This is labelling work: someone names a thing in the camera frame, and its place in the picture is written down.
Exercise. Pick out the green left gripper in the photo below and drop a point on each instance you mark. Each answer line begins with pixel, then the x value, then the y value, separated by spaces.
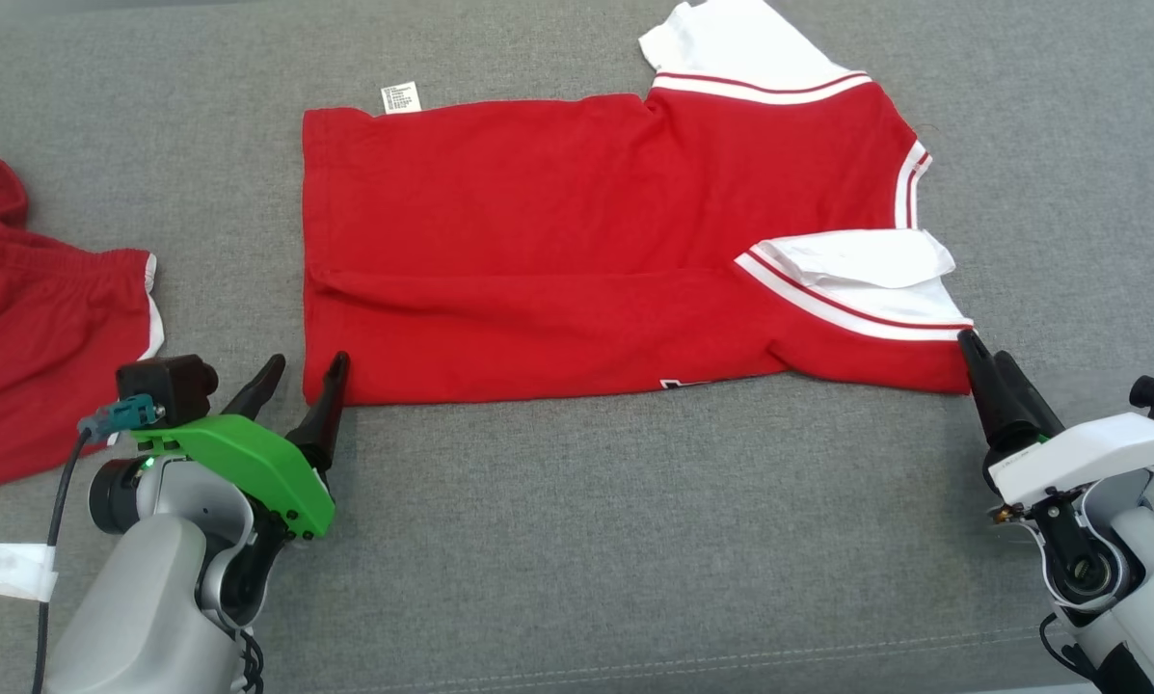
pixel 258 463

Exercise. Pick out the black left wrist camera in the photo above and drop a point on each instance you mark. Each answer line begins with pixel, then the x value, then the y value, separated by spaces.
pixel 167 386

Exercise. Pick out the red shorts white stripe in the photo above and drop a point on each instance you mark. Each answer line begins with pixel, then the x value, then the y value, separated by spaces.
pixel 37 337

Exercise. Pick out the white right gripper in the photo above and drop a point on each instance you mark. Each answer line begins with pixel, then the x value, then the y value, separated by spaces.
pixel 1087 453

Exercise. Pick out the red jersey shirt white sleeves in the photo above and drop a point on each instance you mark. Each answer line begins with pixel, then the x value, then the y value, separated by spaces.
pixel 538 251

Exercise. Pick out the grey fabric sofa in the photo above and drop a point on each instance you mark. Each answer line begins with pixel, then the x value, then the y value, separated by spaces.
pixel 634 530

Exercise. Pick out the white tape label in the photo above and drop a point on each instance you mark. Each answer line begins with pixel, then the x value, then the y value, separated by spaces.
pixel 3 569

